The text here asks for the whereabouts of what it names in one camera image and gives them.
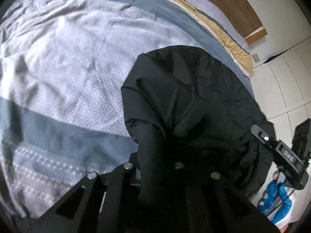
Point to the blue gloved right hand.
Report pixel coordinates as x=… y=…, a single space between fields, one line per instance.
x=277 y=201

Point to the wall socket plate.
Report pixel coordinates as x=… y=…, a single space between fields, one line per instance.
x=255 y=58

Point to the black puffer jacket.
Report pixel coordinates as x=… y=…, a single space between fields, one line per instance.
x=200 y=164

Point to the white pillow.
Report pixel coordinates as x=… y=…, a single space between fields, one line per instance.
x=217 y=15

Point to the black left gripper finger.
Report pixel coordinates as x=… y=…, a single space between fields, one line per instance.
x=97 y=203

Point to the striped blue white duvet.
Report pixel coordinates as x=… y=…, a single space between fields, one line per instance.
x=63 y=63

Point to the white wardrobe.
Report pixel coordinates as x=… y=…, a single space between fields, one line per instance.
x=282 y=87

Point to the wooden headboard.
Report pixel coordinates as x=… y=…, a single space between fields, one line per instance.
x=244 y=19

